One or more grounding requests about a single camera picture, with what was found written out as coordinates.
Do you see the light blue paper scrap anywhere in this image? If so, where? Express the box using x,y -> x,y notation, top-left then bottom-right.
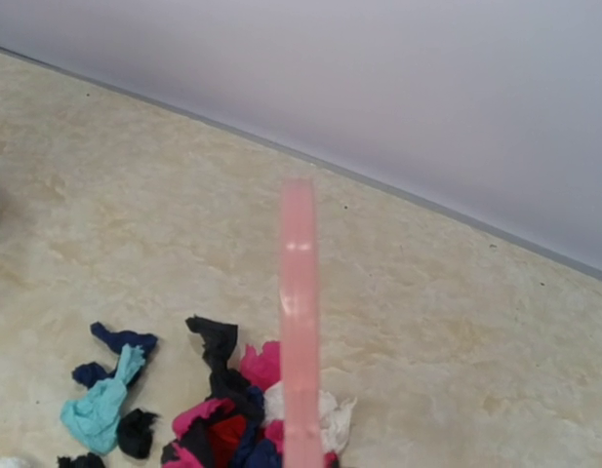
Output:
60,344 -> 145,455

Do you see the pile of coloured paper scraps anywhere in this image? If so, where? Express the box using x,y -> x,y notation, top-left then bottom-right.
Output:
56,315 -> 359,468

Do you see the pink hand brush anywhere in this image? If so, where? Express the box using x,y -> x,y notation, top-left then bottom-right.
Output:
279,178 -> 324,468

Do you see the navy paper scrap far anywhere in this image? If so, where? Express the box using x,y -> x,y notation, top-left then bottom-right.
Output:
71,322 -> 158,389

